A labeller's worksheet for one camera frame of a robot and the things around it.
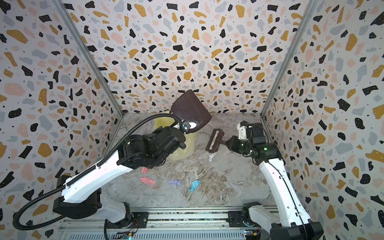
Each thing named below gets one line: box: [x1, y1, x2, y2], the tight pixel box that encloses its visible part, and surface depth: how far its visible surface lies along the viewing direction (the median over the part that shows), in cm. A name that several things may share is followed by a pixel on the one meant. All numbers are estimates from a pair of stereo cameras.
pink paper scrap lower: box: [140, 177, 156, 186], surface depth 87 cm
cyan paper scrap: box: [188, 180, 201, 192], surface depth 87 cm
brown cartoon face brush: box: [205, 128, 227, 153], surface depth 86 cm
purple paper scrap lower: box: [167, 179, 182, 186], surface depth 87 cm
